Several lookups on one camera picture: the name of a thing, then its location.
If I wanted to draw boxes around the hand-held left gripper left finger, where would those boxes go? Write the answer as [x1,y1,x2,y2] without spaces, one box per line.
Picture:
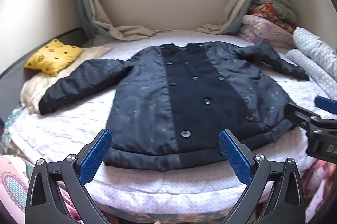
[25,129,113,224]

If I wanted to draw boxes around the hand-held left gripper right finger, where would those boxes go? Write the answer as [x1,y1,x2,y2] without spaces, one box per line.
[218,129,306,224]

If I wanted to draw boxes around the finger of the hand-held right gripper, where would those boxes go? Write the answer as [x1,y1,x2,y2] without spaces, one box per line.
[286,102,320,132]
[314,96,337,116]

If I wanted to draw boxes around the dark blue padded jacket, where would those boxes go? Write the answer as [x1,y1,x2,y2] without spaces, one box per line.
[39,41,310,172]

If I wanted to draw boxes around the white quilted bed cover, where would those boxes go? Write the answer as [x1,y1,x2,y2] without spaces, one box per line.
[8,29,337,216]

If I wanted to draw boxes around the grey polka dot quilt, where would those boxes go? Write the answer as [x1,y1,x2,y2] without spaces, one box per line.
[286,27,337,102]

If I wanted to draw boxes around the floral patterned bedsheet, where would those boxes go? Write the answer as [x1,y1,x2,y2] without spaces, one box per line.
[0,104,333,224]

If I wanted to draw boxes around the lavender floral quilt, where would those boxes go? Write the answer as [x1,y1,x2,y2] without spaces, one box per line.
[238,14,297,48]

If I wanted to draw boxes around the beige folded blanket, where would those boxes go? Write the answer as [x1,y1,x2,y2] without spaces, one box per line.
[20,45,112,114]

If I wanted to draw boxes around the orange patterned blanket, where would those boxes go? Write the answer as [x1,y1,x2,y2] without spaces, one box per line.
[249,3,297,30]

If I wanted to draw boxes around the grey folded cloth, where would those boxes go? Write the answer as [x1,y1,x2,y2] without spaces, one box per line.
[253,0,298,24]

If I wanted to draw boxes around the yellow patterned pillow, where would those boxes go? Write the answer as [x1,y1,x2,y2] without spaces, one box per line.
[24,39,85,77]

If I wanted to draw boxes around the dark bed frame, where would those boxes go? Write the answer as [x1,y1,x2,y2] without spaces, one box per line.
[0,26,91,79]

